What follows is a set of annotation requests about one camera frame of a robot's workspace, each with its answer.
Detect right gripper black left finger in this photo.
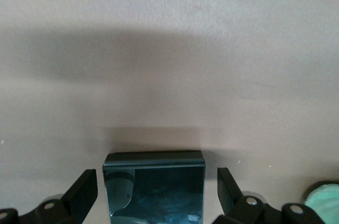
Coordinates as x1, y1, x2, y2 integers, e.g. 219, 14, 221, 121
0, 168, 99, 224

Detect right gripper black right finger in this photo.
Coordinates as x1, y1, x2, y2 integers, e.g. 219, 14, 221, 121
216, 167, 326, 224

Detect black smartphone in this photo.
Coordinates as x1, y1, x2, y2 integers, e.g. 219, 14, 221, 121
102, 150, 207, 224

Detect green dinosaur plush toy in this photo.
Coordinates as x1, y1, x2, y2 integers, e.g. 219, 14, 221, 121
304, 180, 339, 224

